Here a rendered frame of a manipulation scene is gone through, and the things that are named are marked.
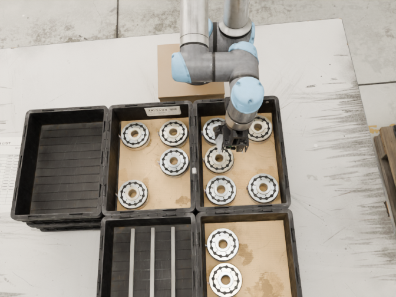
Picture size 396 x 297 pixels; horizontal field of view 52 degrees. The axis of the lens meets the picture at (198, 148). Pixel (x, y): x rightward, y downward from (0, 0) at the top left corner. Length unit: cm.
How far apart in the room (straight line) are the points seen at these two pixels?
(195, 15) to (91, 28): 193
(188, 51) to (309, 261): 86
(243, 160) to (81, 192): 58
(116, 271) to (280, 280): 52
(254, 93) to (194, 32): 23
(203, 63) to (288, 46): 88
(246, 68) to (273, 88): 72
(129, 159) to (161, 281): 44
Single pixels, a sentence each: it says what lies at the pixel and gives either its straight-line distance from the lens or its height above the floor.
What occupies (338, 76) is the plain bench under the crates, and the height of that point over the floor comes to 70.
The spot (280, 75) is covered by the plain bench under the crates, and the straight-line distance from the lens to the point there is 176.
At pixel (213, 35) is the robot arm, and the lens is 148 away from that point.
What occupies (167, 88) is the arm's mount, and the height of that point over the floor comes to 80.
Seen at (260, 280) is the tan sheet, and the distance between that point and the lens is 135.
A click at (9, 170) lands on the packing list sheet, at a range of 178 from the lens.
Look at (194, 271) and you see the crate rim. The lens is 125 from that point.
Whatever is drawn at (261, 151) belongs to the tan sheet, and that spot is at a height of 83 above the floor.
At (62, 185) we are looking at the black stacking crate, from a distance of 152.
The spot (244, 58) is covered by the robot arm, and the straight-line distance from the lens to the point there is 102.
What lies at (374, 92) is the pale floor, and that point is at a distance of 266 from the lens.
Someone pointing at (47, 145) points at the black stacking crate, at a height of 83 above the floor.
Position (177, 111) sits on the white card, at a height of 88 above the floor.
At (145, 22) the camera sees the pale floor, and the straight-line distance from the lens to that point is 288.
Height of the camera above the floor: 217
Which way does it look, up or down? 67 degrees down
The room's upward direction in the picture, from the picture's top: 10 degrees counter-clockwise
